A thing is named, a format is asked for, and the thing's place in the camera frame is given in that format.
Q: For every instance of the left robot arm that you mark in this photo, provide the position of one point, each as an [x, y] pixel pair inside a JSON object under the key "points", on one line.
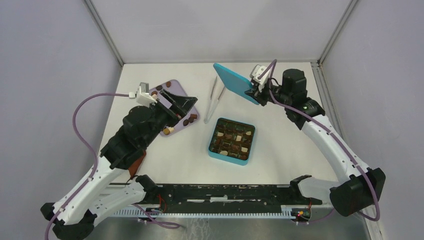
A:
{"points": [[76, 215]]}

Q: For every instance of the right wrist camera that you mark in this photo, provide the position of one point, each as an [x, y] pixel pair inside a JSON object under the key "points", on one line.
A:
{"points": [[259, 76]]}

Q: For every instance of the white oval chocolate in box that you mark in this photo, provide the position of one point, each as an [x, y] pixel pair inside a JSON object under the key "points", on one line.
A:
{"points": [[224, 152]]}

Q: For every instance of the teal box lid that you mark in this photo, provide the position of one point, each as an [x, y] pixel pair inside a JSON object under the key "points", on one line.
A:
{"points": [[234, 82]]}

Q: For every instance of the teal chocolate box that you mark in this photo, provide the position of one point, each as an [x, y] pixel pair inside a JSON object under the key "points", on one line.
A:
{"points": [[238, 140]]}

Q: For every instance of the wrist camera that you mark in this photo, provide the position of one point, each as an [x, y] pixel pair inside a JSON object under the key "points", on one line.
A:
{"points": [[142, 95], [259, 76]]}

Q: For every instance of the purple tray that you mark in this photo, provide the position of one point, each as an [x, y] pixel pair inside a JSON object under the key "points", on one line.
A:
{"points": [[173, 86]]}

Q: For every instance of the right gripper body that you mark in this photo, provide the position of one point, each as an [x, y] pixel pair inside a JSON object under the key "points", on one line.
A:
{"points": [[265, 95]]}

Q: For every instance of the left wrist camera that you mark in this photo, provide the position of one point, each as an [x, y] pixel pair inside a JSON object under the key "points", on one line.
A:
{"points": [[142, 95]]}

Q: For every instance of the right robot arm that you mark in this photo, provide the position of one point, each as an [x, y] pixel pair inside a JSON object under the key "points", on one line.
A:
{"points": [[358, 187]]}

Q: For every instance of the brown cloth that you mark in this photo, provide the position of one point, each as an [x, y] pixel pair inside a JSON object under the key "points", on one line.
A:
{"points": [[133, 169]]}

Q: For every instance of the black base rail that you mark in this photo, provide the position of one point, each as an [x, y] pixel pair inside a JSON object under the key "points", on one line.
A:
{"points": [[226, 198]]}

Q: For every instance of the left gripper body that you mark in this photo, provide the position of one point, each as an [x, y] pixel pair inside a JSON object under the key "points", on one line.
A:
{"points": [[166, 116]]}

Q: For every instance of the metal kitchen tongs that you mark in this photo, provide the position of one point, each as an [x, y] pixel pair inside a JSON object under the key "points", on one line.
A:
{"points": [[216, 94]]}

